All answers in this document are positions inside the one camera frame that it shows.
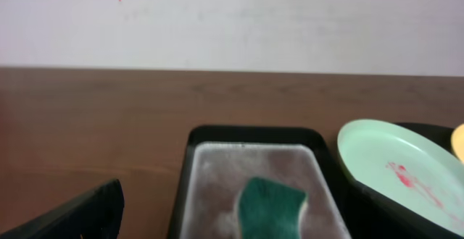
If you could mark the green scrub sponge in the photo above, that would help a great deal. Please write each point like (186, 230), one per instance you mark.
(270, 210)

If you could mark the black rectangular tray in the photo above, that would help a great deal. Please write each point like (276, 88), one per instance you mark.
(221, 160)

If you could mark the round black serving tray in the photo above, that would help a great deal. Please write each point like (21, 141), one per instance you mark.
(380, 217)

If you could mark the yellow plate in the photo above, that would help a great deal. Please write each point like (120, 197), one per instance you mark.
(457, 142)

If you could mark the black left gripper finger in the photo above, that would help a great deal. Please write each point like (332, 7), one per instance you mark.
(95, 214)

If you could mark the mint green plate with stain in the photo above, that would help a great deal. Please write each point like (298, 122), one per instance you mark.
(398, 166)

